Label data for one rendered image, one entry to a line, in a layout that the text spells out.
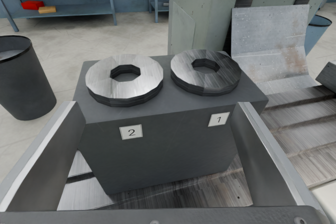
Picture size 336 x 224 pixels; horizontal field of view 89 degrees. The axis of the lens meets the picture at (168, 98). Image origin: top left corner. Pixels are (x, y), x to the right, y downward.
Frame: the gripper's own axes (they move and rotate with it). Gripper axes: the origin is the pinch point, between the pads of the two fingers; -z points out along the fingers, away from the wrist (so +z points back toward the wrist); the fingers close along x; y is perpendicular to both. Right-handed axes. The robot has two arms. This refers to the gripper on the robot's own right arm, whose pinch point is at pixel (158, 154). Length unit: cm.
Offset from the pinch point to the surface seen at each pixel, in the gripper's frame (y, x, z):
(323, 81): 22, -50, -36
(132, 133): 7.2, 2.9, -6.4
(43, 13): 96, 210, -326
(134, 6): 107, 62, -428
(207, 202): 23.5, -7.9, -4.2
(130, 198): 23.6, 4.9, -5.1
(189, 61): 3.5, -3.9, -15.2
